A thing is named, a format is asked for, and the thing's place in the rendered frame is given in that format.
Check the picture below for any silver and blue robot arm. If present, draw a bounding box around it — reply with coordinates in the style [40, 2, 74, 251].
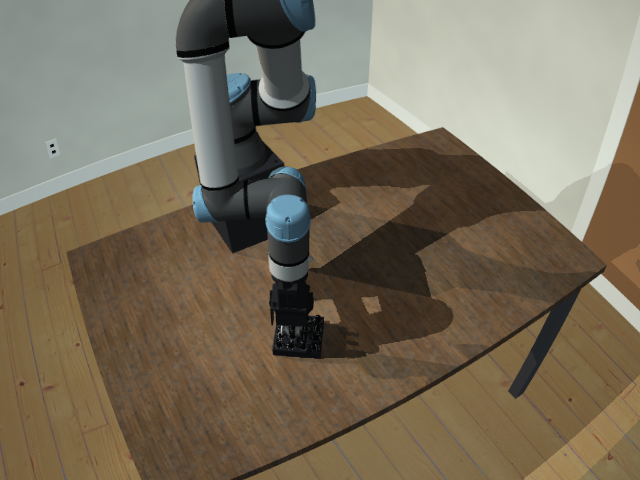
[176, 0, 316, 282]

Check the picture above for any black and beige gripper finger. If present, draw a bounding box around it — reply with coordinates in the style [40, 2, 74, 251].
[269, 290, 290, 335]
[294, 292, 314, 336]

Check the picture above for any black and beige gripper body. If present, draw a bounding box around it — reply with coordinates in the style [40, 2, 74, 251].
[270, 272, 310, 327]

